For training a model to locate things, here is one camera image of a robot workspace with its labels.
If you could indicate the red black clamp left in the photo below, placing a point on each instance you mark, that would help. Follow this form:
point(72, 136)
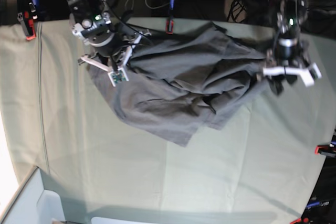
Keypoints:
point(27, 13)

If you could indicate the grey t-shirt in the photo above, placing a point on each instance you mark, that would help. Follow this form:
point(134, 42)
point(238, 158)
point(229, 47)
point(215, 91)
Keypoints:
point(184, 82)

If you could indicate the red black clamp middle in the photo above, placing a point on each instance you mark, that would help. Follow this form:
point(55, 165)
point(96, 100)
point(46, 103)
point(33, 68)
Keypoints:
point(170, 19)

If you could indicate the gripper image right arm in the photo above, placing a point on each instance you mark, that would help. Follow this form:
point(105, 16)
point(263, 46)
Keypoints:
point(287, 53)

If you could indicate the red black clamp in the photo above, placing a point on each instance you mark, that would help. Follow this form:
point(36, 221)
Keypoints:
point(170, 19)
point(27, 13)
point(327, 150)

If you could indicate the gripper image left arm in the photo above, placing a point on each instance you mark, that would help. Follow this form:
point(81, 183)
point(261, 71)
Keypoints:
point(108, 47)

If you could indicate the red clamp bottom right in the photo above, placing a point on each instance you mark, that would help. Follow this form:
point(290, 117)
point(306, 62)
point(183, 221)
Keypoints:
point(302, 220)

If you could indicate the light green table cloth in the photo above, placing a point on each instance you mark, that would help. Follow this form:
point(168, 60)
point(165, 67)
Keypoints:
point(260, 168)

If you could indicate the red black clamp right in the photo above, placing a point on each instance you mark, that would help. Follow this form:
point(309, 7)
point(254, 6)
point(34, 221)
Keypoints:
point(327, 150)

